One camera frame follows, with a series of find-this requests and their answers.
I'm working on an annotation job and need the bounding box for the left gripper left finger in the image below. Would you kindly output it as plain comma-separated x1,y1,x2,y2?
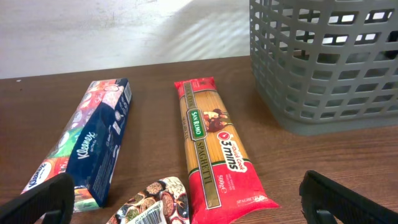
1,173,75,224

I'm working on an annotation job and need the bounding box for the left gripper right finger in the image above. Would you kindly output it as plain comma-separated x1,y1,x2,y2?
299,170,397,224

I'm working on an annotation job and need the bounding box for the Kleenex tissue multipack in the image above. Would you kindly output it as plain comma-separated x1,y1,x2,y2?
23,78,132,212

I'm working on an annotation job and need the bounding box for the San Remo spaghetti packet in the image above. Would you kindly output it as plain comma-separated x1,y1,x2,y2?
174,77,278,223

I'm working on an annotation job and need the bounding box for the brown patterned snack pouch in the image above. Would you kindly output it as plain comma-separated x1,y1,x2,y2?
107,177,190,224

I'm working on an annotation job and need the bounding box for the grey plastic basket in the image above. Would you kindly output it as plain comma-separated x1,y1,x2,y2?
249,0,397,135

